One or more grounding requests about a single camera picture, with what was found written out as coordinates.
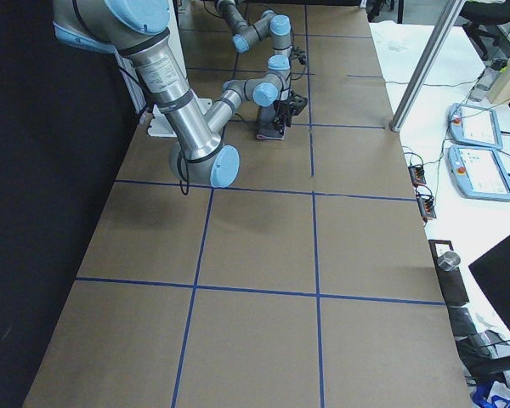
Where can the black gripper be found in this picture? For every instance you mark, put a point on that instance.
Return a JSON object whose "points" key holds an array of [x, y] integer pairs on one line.
{"points": [[278, 114]]}

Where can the pink red towel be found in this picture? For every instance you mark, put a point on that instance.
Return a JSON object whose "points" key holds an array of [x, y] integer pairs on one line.
{"points": [[269, 125]]}

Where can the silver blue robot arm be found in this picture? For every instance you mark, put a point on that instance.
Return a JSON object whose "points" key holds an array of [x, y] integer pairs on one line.
{"points": [[139, 32], [245, 36]]}

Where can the upper orange black connector box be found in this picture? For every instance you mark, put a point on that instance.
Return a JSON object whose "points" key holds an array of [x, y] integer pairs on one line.
{"points": [[417, 174]]}

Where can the orange black connector box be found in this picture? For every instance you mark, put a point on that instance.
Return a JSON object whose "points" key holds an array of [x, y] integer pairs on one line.
{"points": [[426, 206], [417, 174]]}

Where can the lower orange black connector box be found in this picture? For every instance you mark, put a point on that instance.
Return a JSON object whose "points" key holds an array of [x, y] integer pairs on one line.
{"points": [[426, 206]]}

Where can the brown paper table cover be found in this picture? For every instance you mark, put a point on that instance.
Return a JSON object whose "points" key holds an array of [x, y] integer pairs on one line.
{"points": [[307, 283]]}

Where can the upper teach pendant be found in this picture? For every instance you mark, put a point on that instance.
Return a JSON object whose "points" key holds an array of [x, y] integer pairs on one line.
{"points": [[475, 126]]}

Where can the teach pendant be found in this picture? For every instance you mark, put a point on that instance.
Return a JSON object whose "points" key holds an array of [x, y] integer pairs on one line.
{"points": [[478, 173], [475, 126]]}

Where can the lower teach pendant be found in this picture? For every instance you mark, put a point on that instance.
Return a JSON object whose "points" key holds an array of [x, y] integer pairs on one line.
{"points": [[478, 173]]}

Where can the black office chair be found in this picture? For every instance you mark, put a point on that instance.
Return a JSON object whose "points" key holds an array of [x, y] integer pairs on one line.
{"points": [[484, 13]]}

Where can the silver metal cylinder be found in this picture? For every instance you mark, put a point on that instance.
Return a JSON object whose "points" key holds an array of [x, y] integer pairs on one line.
{"points": [[448, 261]]}

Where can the black flat plate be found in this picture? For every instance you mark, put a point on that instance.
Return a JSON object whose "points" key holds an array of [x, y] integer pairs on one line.
{"points": [[451, 283]]}

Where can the aluminium frame post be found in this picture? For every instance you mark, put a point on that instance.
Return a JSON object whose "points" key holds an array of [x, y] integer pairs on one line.
{"points": [[434, 44]]}

